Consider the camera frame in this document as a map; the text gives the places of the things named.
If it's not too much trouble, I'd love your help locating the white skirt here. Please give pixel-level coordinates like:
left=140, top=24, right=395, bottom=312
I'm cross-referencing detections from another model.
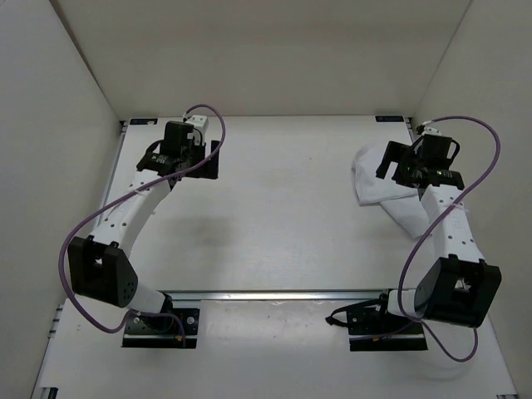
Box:
left=351, top=144, right=429, bottom=240

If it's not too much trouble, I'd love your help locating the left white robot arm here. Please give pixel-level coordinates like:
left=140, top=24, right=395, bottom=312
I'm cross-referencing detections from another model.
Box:
left=67, top=115, right=219, bottom=331

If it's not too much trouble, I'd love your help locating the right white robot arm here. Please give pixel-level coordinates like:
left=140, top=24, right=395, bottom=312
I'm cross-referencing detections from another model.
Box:
left=372, top=134, right=502, bottom=333

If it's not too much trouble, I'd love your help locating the right blue label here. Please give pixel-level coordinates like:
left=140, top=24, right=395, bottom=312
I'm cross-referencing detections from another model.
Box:
left=375, top=116, right=404, bottom=123

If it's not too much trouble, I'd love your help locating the blue label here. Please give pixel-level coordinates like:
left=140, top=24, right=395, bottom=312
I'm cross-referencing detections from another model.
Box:
left=129, top=118, right=158, bottom=126
left=375, top=116, right=404, bottom=123

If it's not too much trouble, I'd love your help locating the left blue label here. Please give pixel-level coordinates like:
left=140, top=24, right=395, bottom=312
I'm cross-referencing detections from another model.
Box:
left=129, top=118, right=158, bottom=126

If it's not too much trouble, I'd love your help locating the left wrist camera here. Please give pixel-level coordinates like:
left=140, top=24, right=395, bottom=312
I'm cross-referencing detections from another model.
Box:
left=182, top=115, right=209, bottom=132

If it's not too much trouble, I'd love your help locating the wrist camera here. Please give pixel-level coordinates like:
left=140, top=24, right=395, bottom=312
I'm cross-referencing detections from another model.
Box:
left=416, top=121, right=442, bottom=136
left=182, top=115, right=209, bottom=132

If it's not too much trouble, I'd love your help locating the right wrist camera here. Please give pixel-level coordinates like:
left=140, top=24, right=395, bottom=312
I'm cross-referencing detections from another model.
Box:
left=416, top=121, right=442, bottom=136

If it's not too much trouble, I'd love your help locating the aluminium rail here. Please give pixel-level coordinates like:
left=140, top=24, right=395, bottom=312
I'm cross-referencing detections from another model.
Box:
left=166, top=289, right=385, bottom=302

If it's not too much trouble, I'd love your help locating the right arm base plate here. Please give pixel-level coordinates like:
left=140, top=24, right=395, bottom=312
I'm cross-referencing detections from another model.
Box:
left=325, top=299, right=428, bottom=352

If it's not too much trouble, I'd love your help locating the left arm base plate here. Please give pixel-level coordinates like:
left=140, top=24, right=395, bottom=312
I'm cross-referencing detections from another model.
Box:
left=121, top=308, right=200, bottom=349

